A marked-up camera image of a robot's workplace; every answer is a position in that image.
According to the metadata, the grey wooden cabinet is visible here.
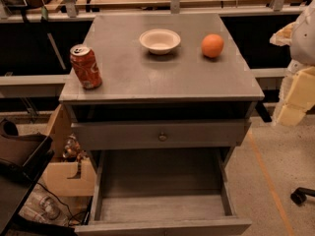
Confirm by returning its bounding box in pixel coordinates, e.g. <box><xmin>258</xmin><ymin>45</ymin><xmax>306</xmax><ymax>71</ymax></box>
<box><xmin>58</xmin><ymin>13</ymin><xmax>266</xmax><ymax>236</ymax></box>

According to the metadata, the white paper bowl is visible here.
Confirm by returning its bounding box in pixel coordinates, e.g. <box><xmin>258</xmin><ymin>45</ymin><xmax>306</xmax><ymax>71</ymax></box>
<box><xmin>139</xmin><ymin>29</ymin><xmax>181</xmax><ymax>55</ymax></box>

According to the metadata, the grey open bottom drawer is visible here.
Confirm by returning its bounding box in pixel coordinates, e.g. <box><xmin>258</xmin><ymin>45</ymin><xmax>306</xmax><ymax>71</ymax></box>
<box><xmin>75</xmin><ymin>148</ymin><xmax>251</xmax><ymax>236</ymax></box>

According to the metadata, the red coke can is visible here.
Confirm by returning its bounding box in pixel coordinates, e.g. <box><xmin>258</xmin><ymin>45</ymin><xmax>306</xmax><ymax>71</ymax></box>
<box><xmin>70</xmin><ymin>44</ymin><xmax>102</xmax><ymax>89</ymax></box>

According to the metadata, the black chair caster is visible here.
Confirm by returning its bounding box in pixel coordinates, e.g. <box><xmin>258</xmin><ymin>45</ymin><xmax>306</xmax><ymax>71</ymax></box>
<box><xmin>290</xmin><ymin>187</ymin><xmax>315</xmax><ymax>206</ymax></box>

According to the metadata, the cardboard box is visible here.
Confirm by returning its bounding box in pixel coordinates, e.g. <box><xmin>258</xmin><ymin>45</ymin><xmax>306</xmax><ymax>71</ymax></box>
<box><xmin>42</xmin><ymin>104</ymin><xmax>95</xmax><ymax>197</ymax></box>

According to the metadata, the black bin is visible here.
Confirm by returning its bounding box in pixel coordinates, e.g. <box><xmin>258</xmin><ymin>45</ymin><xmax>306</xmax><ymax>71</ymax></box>
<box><xmin>0</xmin><ymin>118</ymin><xmax>53</xmax><ymax>236</ymax></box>

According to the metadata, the orange fruit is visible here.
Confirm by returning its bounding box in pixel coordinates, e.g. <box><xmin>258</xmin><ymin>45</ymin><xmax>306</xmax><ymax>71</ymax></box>
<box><xmin>201</xmin><ymin>34</ymin><xmax>224</xmax><ymax>58</ymax></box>

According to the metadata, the grey middle drawer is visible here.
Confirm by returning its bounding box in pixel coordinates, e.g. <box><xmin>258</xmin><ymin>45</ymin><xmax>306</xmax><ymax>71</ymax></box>
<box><xmin>72</xmin><ymin>120</ymin><xmax>250</xmax><ymax>150</ymax></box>

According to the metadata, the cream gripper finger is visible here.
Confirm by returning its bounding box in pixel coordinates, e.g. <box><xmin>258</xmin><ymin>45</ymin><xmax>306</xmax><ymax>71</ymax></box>
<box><xmin>276</xmin><ymin>67</ymin><xmax>315</xmax><ymax>126</ymax></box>
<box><xmin>270</xmin><ymin>23</ymin><xmax>295</xmax><ymax>46</ymax></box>

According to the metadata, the black cable on floor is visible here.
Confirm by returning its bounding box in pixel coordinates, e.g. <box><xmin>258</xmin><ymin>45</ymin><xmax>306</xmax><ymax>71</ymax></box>
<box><xmin>33</xmin><ymin>180</ymin><xmax>90</xmax><ymax>228</ymax></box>

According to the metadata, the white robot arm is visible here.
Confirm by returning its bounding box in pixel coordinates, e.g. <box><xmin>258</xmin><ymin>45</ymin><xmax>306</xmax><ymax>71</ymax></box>
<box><xmin>270</xmin><ymin>1</ymin><xmax>315</xmax><ymax>127</ymax></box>

